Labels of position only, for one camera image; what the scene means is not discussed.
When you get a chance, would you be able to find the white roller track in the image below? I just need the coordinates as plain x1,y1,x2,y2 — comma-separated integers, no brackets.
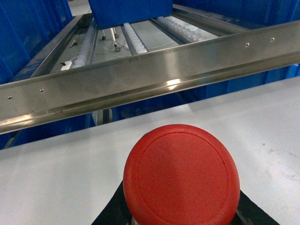
122,23,148,55
157,16,208,43
59,18,97,71

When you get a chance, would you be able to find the red mushroom push button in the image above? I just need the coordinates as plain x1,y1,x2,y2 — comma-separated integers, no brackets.
123,124,240,225

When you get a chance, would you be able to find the large blue bin left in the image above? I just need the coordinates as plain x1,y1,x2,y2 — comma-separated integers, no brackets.
0,0,73,84

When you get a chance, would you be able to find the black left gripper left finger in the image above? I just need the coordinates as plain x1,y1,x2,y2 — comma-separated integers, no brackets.
92,182,131,225

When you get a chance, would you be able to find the white roller track right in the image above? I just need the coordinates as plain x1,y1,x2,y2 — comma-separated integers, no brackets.
157,16,208,43

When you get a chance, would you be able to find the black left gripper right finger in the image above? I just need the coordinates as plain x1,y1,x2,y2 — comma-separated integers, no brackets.
234,191,279,225

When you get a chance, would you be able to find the stainless steel shelf front rail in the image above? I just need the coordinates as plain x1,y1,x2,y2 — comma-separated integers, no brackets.
0,21,300,134

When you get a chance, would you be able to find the blue bin centre of shelf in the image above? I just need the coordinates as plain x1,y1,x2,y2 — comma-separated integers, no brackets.
89,0,173,29

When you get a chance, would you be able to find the large blue bin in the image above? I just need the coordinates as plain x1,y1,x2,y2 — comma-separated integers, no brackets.
173,0,300,29
0,0,73,84

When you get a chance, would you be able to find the white roller track middle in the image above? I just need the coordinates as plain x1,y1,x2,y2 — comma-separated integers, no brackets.
122,23,148,55

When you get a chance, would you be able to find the large blue bin right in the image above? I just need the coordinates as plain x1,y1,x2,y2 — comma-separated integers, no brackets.
173,0,300,29

